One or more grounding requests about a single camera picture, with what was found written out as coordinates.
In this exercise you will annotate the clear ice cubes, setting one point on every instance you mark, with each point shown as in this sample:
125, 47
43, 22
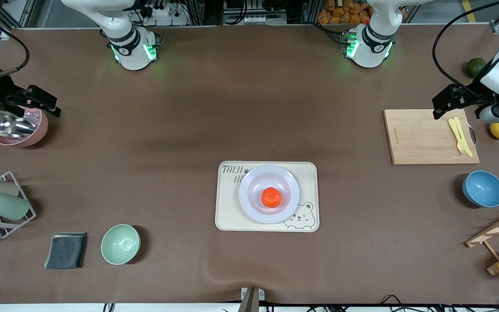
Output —
33, 120

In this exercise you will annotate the yellow plastic fork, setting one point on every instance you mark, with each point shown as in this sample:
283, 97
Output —
453, 128

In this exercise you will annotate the small white socket strip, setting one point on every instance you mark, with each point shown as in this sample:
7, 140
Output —
258, 19

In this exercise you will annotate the dark green lime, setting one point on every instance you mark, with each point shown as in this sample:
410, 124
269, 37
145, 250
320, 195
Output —
474, 65

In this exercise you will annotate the orange fruit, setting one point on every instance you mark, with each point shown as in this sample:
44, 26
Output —
271, 197

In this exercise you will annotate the dark grey folded cloth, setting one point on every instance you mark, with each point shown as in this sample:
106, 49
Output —
65, 251

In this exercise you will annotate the mint green cup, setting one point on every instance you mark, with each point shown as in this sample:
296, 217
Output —
7, 206

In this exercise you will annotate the blue bowl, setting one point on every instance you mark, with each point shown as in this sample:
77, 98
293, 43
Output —
484, 189

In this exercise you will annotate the wooden cutting board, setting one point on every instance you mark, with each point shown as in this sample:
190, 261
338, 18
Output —
394, 125

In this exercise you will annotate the lavender round plate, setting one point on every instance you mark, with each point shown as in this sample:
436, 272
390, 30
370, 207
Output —
284, 212

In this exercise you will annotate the mint green bowl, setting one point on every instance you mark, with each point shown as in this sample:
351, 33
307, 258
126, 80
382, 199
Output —
120, 245

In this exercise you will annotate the yellow plastic knife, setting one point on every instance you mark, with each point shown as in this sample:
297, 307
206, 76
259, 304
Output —
459, 128

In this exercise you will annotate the brown table mat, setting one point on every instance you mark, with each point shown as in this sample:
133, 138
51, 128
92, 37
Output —
362, 260

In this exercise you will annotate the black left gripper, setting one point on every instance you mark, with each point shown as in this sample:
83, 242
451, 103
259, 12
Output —
471, 95

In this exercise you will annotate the white power strip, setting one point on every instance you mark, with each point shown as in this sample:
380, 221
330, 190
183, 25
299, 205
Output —
167, 19

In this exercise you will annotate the metal scoop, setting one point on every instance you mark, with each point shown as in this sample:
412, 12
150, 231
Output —
9, 128

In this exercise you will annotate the bag of bread rolls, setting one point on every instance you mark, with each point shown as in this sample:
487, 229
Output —
340, 13

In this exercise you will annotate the wooden mug rack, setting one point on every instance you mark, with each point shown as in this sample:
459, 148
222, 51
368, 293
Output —
492, 232

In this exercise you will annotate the cream bear print tray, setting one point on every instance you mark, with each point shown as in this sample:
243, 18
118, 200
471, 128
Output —
232, 216

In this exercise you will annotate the pink bowl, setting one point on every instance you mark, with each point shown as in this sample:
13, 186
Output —
37, 130

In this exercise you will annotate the metal table clamp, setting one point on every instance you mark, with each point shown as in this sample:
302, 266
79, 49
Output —
251, 301

